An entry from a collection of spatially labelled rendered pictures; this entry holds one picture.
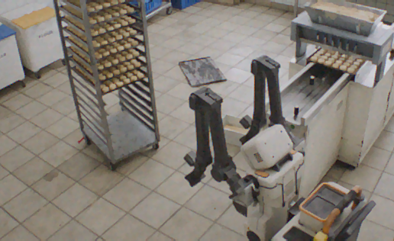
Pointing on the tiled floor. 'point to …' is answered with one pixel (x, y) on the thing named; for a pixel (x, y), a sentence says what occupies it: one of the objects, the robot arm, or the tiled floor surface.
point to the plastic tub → (233, 130)
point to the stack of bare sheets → (201, 72)
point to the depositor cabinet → (366, 101)
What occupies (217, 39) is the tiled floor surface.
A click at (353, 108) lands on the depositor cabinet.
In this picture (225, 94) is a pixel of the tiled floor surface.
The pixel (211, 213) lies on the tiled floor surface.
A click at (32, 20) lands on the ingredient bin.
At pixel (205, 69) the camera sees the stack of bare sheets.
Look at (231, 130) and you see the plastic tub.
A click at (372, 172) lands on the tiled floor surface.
